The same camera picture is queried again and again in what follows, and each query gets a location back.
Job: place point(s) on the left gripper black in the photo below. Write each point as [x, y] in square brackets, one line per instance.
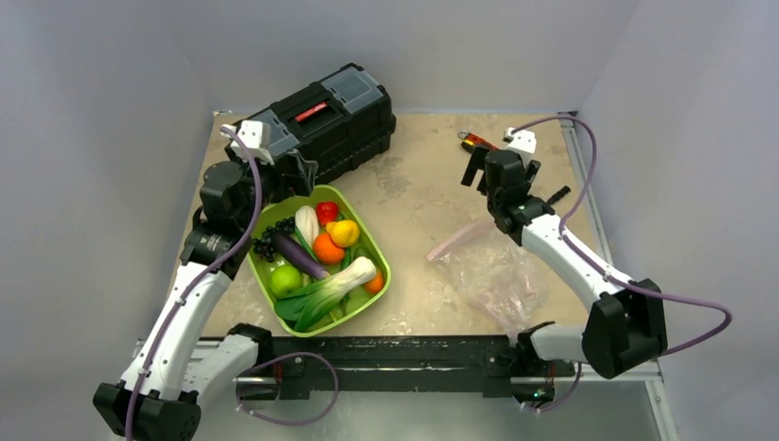
[299, 183]

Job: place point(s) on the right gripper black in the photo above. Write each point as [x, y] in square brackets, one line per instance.
[487, 162]

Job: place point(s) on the clear zip top bag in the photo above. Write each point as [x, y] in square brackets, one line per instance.
[492, 274]

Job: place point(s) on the toy bok choy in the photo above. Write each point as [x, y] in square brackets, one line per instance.
[308, 305]

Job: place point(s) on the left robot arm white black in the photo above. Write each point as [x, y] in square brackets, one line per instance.
[162, 395]

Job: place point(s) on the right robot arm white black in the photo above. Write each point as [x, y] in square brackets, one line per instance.
[625, 325]

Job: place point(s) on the toy white garlic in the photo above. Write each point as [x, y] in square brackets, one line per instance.
[307, 224]

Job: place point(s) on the toy red pepper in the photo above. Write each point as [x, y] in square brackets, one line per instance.
[327, 212]

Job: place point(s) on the toy purple eggplant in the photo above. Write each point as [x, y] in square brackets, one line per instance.
[297, 256]

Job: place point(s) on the toy black grapes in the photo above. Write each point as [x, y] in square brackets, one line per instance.
[264, 245]

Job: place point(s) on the toy yellow lemon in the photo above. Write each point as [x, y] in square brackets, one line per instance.
[343, 233]

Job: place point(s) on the toy orange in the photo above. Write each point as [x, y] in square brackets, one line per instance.
[326, 251]

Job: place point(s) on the green plastic tray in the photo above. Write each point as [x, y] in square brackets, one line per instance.
[357, 299]

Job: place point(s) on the black hammer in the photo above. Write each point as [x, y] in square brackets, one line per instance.
[557, 196]

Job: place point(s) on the toy green apple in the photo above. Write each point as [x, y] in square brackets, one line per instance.
[284, 280]

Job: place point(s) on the toy mango orange green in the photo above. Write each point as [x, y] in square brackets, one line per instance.
[375, 285]

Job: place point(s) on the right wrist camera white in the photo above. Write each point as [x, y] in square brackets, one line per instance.
[522, 142]

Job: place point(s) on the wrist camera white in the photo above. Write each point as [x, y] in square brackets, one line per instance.
[255, 136]
[522, 142]

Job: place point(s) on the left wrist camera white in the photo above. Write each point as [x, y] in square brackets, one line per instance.
[255, 136]

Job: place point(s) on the black toolbox red handle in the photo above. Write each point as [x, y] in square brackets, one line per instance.
[341, 121]

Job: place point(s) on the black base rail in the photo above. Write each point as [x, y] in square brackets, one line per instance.
[292, 368]

